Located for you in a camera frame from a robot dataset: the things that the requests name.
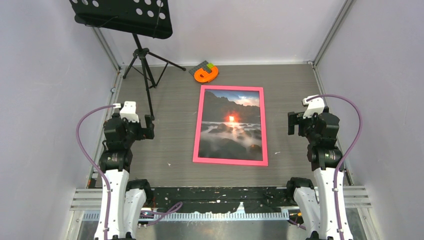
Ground pink wooden picture frame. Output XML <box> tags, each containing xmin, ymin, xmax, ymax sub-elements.
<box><xmin>192</xmin><ymin>85</ymin><xmax>269</xmax><ymax>167</ymax></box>

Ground landscape sunset photo print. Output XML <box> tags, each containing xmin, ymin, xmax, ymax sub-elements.
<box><xmin>198</xmin><ymin>89</ymin><xmax>264</xmax><ymax>162</ymax></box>

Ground transparent acrylic sheet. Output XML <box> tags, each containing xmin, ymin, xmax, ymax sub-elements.
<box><xmin>198</xmin><ymin>89</ymin><xmax>264</xmax><ymax>162</ymax></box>

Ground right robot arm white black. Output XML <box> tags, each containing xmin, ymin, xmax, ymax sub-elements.
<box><xmin>285</xmin><ymin>112</ymin><xmax>354</xmax><ymax>240</ymax></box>

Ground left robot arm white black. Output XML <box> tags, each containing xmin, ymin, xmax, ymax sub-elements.
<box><xmin>93</xmin><ymin>113</ymin><xmax>155</xmax><ymax>240</ymax></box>

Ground orange tape dispenser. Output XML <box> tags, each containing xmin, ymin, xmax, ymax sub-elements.
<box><xmin>194</xmin><ymin>63</ymin><xmax>219</xmax><ymax>83</ymax></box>

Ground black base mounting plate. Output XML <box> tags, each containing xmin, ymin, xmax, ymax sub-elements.
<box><xmin>143</xmin><ymin>186</ymin><xmax>297</xmax><ymax>214</ymax></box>

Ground grey lego plate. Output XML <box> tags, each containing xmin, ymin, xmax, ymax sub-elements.
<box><xmin>188</xmin><ymin>60</ymin><xmax>212</xmax><ymax>76</ymax></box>

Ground black music stand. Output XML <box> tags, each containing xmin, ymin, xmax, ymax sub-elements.
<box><xmin>70</xmin><ymin>0</ymin><xmax>186</xmax><ymax>120</ymax></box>

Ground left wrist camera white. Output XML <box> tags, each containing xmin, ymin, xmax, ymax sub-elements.
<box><xmin>113</xmin><ymin>101</ymin><xmax>140</xmax><ymax>123</ymax></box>

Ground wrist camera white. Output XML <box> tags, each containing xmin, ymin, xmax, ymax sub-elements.
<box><xmin>302</xmin><ymin>95</ymin><xmax>326</xmax><ymax>119</ymax></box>
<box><xmin>113</xmin><ymin>101</ymin><xmax>140</xmax><ymax>123</ymax></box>

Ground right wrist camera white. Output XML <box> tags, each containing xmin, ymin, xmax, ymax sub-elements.
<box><xmin>302</xmin><ymin>95</ymin><xmax>326</xmax><ymax>119</ymax></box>

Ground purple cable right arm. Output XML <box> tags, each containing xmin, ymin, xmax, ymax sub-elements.
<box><xmin>288</xmin><ymin>94</ymin><xmax>364</xmax><ymax>240</ymax></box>

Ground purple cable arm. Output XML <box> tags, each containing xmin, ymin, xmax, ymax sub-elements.
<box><xmin>75</xmin><ymin>104</ymin><xmax>183</xmax><ymax>240</ymax></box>
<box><xmin>288</xmin><ymin>94</ymin><xmax>364</xmax><ymax>240</ymax></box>

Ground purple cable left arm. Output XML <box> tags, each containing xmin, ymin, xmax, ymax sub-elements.
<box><xmin>75</xmin><ymin>104</ymin><xmax>183</xmax><ymax>240</ymax></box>

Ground aluminium rail front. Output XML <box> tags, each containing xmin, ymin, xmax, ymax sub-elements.
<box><xmin>70</xmin><ymin>185</ymin><xmax>372</xmax><ymax>221</ymax></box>

